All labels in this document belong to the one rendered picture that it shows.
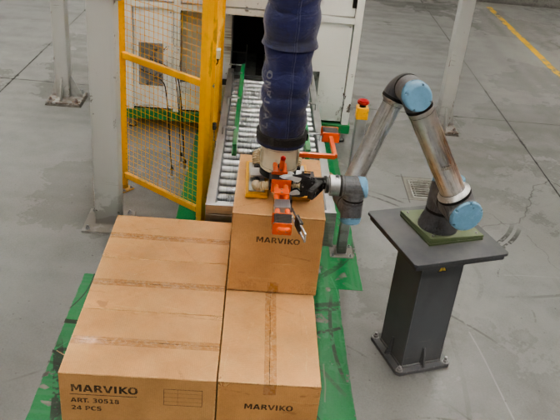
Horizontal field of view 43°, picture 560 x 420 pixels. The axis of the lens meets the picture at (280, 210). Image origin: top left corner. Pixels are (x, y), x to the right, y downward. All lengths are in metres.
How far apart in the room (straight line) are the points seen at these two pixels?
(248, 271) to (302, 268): 0.24
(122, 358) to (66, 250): 1.76
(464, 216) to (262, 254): 0.89
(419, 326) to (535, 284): 1.30
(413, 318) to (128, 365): 1.46
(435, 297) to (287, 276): 0.79
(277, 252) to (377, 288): 1.33
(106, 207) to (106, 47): 1.05
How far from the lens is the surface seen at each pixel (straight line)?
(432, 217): 3.40
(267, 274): 3.18
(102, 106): 4.40
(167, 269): 3.36
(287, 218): 2.70
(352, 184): 3.00
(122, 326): 3.03
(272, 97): 3.05
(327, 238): 3.87
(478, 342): 4.12
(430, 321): 3.67
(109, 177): 4.58
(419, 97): 2.91
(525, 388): 3.93
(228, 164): 4.39
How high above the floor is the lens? 2.44
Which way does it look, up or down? 29 degrees down
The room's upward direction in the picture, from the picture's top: 6 degrees clockwise
